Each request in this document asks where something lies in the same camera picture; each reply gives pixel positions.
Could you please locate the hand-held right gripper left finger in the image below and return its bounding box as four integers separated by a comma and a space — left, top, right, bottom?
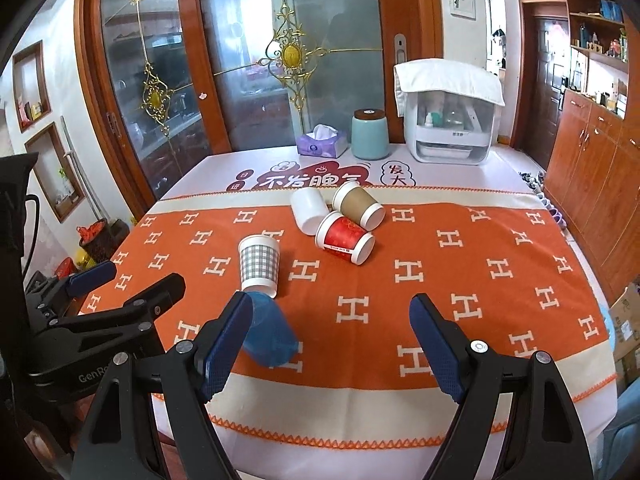
70, 291, 254, 480

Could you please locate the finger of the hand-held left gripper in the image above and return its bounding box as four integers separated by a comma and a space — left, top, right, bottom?
25, 260, 117, 318
47, 273, 187, 341

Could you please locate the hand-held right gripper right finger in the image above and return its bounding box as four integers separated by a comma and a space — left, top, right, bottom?
409, 293, 596, 480

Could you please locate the blue translucent plastic cup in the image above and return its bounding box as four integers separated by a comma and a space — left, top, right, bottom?
242, 290, 303, 368

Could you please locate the grey checked paper cup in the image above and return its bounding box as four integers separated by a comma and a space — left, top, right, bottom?
237, 234, 282, 299

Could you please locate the red paper cup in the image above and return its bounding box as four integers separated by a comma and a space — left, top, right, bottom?
314, 211, 376, 266

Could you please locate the plain white cup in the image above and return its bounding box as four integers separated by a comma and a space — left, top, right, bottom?
290, 187, 331, 235

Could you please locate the brown paper cup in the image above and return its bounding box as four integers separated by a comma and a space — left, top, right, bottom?
331, 180, 386, 229

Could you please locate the dark bin with red bag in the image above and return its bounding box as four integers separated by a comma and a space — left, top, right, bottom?
76, 217, 132, 264

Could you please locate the orange patterned table blanket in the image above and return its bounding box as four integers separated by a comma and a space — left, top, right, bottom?
79, 185, 618, 403

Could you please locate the white printed tablecloth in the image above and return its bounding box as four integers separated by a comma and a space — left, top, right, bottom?
149, 142, 551, 461

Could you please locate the row of shoes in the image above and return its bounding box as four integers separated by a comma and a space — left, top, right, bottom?
519, 170, 570, 229

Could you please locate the cardboard box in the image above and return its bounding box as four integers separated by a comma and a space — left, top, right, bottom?
607, 281, 640, 363

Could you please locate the wooden glass sliding door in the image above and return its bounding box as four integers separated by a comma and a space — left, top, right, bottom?
74, 0, 223, 203
175, 0, 443, 156

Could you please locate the white countertop sterilizer cabinet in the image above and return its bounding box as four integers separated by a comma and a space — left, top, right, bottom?
402, 87, 497, 166

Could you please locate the teal canister with brown lid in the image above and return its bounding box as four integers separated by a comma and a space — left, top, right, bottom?
351, 108, 390, 160

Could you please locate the purple tissue box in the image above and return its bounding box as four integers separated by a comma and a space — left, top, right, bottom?
295, 124, 349, 159

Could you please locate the wooden shelf cabinet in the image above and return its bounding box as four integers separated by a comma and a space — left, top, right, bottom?
544, 0, 640, 301

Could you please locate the white folded towel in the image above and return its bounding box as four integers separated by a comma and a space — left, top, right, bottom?
393, 58, 506, 116

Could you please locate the dark wooden entrance door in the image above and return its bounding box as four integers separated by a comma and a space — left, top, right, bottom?
518, 0, 572, 163

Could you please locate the wooden wall niche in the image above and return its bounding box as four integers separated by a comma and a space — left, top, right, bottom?
24, 121, 87, 224
12, 40, 54, 134

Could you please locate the grey mop handle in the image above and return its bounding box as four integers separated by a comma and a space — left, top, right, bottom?
59, 116, 100, 223

